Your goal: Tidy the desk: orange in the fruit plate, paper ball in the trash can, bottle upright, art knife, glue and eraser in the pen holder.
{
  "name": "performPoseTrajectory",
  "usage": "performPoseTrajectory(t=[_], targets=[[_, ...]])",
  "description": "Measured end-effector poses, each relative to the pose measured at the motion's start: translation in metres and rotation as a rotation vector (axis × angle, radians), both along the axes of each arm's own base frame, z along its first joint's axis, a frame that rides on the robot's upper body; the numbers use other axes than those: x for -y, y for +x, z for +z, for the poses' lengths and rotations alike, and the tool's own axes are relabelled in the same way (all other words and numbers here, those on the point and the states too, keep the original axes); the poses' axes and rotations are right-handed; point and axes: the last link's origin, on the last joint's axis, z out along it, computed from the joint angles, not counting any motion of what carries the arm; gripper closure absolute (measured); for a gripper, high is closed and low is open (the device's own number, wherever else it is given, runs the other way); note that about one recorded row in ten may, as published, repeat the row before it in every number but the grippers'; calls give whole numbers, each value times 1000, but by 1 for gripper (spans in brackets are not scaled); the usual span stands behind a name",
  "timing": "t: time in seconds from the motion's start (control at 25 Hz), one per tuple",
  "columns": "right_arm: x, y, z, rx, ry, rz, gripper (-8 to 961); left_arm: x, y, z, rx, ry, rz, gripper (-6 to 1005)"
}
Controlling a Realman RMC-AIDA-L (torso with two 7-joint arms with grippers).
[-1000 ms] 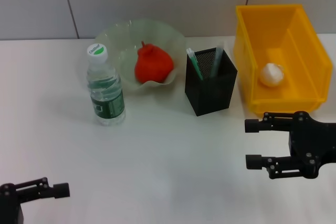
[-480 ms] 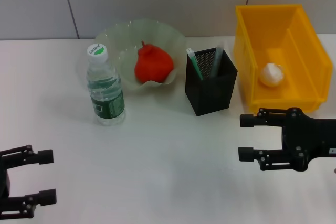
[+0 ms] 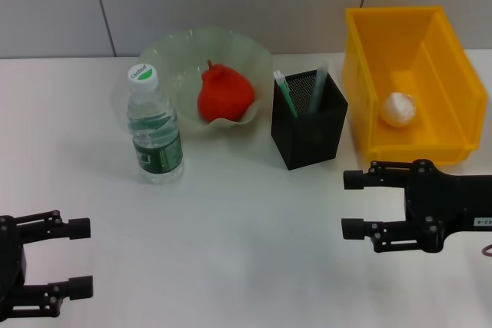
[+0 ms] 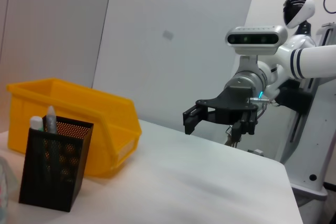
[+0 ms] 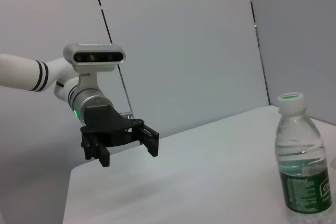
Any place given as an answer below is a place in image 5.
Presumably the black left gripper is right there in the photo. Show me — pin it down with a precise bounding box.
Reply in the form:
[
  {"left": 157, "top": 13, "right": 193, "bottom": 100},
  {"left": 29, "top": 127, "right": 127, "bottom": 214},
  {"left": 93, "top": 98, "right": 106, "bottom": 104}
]
[{"left": 80, "top": 104, "right": 160, "bottom": 168}]

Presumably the clear green-label water bottle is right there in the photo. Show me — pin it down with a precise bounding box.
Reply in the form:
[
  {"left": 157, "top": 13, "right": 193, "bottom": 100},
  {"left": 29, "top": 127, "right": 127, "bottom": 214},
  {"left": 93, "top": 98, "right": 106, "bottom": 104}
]
[{"left": 275, "top": 92, "right": 330, "bottom": 224}]

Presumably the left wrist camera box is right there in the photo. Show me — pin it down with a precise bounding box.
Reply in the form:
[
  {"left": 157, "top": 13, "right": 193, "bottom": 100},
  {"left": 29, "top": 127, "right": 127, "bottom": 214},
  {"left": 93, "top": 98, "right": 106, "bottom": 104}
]
[{"left": 62, "top": 42, "right": 126, "bottom": 94}]

